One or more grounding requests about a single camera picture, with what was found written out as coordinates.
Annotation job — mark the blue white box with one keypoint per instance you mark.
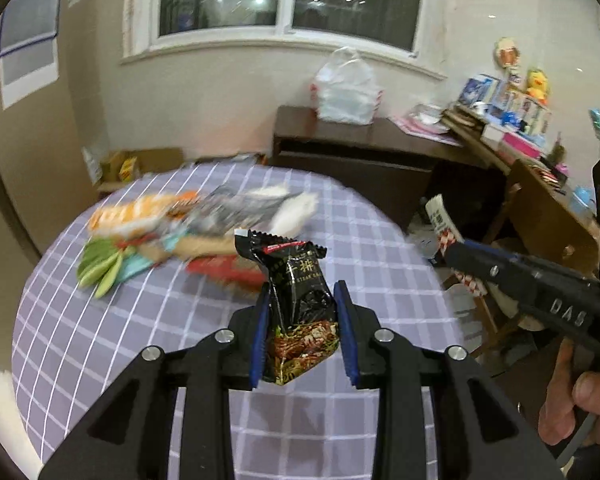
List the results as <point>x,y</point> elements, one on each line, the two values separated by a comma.
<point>477,90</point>

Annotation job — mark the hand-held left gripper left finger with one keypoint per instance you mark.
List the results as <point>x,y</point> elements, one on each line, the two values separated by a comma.
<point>259,340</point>

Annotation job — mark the white paper bag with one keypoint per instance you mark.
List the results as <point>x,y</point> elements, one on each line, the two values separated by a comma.
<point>92,165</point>

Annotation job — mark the wooden side desk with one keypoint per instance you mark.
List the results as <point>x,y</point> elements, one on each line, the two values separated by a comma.
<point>480,145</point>

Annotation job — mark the open brown cardboard box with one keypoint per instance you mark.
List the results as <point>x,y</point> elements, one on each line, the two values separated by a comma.
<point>155,160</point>

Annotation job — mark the orange snack packet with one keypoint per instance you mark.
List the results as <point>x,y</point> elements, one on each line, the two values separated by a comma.
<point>135,210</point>

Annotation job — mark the green snack packet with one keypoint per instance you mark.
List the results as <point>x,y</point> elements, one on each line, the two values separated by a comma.
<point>97,265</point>

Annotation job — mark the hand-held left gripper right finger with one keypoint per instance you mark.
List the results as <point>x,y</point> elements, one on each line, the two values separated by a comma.
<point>349,345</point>

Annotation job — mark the small yellow box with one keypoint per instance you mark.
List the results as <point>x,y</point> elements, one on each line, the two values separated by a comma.
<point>128,169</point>

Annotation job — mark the round table with checked cloth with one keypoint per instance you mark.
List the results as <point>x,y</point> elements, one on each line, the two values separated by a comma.
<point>130,350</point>

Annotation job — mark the white plastic bag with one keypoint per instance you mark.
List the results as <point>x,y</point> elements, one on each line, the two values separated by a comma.
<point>345,90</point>

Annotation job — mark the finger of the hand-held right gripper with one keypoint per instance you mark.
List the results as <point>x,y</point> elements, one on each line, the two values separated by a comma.
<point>485,265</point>

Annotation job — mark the silver black snack packet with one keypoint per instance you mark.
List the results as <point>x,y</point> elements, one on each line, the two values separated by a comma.
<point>225,210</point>

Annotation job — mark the white wall poster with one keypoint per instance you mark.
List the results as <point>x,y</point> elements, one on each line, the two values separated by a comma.
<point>30,77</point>

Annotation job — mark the dark wooden cabinet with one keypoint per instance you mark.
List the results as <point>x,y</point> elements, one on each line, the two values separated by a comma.
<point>360,160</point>

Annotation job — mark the white tissue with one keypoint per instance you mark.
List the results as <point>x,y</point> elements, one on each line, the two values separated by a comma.
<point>292,212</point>

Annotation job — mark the yellow duck toy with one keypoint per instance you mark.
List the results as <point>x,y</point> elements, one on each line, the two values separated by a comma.
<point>537,87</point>

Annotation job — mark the red white checkered snack packet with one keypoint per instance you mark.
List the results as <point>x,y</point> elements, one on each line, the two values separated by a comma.
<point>440,220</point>

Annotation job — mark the pink box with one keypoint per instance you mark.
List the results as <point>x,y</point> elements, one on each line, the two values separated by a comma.
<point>522,146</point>

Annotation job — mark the light blue cup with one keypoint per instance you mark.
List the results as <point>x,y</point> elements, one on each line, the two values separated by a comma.
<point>582,202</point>

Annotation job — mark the wooden chair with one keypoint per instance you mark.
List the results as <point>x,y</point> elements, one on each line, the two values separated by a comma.
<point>545,215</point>

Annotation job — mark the person's right hand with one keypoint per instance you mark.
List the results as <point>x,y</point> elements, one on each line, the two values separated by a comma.
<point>555,410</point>

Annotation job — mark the teal snack packet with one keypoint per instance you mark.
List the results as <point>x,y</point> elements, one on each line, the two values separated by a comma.
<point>132,265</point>

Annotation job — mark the blue balloon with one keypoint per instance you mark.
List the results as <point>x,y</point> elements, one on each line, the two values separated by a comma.
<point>599,122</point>

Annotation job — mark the beige snack packet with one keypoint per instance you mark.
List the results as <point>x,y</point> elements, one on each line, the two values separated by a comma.
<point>200,247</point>

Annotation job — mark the pink papers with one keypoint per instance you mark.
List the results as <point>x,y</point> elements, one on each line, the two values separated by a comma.
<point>425,122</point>

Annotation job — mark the row of figure boxes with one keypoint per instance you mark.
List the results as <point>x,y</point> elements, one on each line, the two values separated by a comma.
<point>527,110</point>

